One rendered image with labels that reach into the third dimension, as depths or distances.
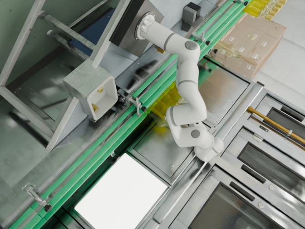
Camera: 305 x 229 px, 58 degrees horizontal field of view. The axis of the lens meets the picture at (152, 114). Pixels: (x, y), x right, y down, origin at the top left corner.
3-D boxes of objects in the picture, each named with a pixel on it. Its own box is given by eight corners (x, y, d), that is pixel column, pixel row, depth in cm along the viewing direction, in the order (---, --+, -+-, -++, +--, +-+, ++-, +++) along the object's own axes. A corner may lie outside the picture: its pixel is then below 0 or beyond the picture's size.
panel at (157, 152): (71, 209, 146) (118, 255, 136) (70, 208, 144) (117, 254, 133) (173, 99, 181) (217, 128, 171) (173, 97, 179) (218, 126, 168)
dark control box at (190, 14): (181, 17, 176) (192, 23, 173) (183, 7, 169) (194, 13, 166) (189, 11, 179) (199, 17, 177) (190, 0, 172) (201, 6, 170)
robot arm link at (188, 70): (200, 81, 112) (194, 103, 126) (201, 40, 125) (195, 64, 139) (177, 78, 112) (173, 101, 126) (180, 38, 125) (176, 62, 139)
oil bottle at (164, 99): (146, 97, 168) (174, 116, 161) (146, 91, 163) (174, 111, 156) (152, 91, 170) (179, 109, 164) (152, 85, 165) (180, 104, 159)
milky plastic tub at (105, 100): (84, 112, 146) (95, 121, 143) (73, 88, 126) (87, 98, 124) (107, 92, 153) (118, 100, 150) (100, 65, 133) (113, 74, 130)
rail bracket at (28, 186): (22, 187, 133) (53, 218, 126) (6, 177, 119) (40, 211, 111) (30, 180, 135) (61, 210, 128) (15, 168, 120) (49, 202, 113)
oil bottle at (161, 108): (140, 102, 166) (168, 122, 159) (140, 97, 161) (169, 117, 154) (146, 97, 168) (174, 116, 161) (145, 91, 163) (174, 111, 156)
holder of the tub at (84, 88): (86, 116, 151) (96, 125, 148) (73, 87, 127) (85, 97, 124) (107, 97, 157) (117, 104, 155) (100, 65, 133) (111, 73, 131)
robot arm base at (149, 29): (130, 31, 126) (156, 47, 122) (145, 7, 125) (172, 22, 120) (142, 42, 141) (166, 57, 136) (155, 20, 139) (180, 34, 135)
